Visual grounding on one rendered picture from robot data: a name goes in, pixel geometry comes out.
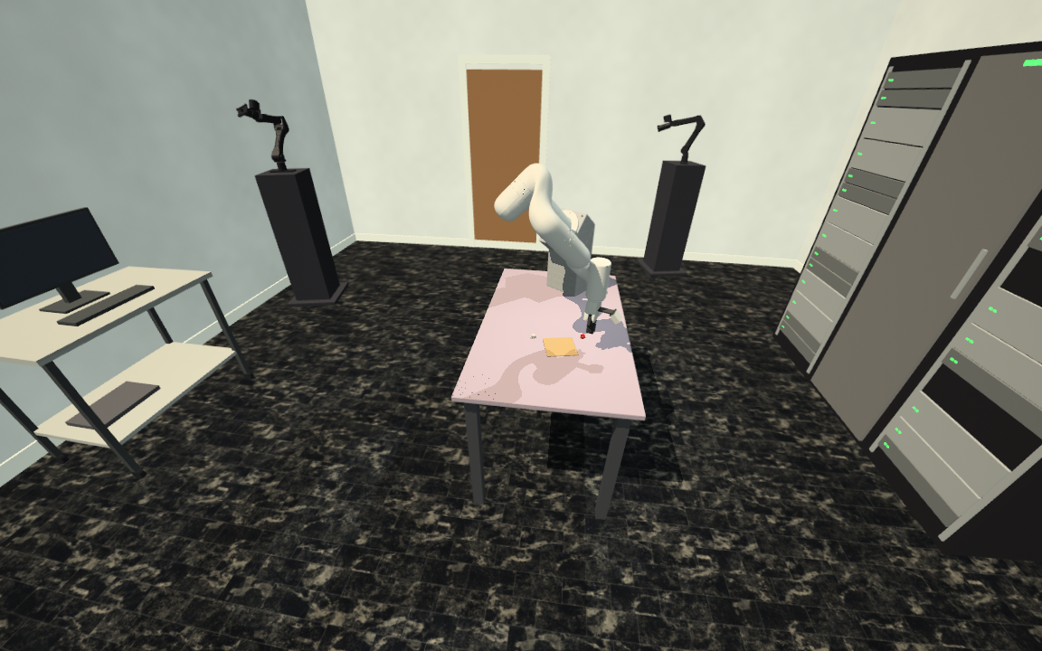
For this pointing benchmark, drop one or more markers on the orange mat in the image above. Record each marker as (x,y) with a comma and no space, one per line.
(562,346)

